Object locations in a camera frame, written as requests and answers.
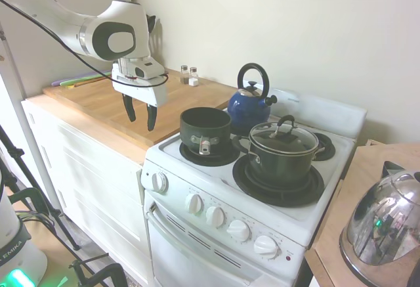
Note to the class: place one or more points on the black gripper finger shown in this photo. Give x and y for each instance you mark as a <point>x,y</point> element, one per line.
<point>130,109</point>
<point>151,118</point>

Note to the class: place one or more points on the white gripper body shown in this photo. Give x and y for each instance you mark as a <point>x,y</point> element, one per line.
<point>144,91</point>

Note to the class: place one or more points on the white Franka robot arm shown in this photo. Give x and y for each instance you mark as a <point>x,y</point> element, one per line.
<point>65,21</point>

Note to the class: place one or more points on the wooden butcher block countertop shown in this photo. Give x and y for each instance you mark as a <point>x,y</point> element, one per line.
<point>108,103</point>

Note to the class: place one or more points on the glass pepper shaker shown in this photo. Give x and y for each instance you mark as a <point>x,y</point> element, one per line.
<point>184,77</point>

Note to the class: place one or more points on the glass salt shaker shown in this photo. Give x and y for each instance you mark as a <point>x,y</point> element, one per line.
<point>194,78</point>

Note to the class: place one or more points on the green cutting mat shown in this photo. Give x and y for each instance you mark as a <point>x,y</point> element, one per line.
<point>85,78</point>

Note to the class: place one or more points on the white stove knob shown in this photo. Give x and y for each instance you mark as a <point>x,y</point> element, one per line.
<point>265,246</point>
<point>238,231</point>
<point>215,216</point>
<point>193,203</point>
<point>159,182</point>

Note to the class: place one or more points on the purple cutting mat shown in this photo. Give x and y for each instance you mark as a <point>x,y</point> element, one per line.
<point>57,82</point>

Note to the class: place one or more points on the white kitchen cabinet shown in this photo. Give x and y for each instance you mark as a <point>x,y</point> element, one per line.
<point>92,185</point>

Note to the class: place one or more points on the blue whistling kettle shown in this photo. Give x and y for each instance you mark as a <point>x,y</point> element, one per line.
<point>246,106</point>

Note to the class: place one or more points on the white stand pole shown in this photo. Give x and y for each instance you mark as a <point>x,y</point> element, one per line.
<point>19,80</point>

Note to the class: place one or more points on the black tripod stand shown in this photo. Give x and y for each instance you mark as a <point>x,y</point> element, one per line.
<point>19,168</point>

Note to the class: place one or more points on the large black electric stove burner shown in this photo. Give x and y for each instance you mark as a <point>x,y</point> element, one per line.
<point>279,193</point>

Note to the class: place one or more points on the white electric stove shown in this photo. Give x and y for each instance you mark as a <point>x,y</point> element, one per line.
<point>288,213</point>

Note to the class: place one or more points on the light wooden side table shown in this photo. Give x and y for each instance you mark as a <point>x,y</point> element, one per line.
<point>334,234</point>

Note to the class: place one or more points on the shiny steel electric kettle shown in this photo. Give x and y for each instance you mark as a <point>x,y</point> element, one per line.
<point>387,221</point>

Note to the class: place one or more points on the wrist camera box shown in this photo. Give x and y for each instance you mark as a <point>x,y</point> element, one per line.
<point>149,70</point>

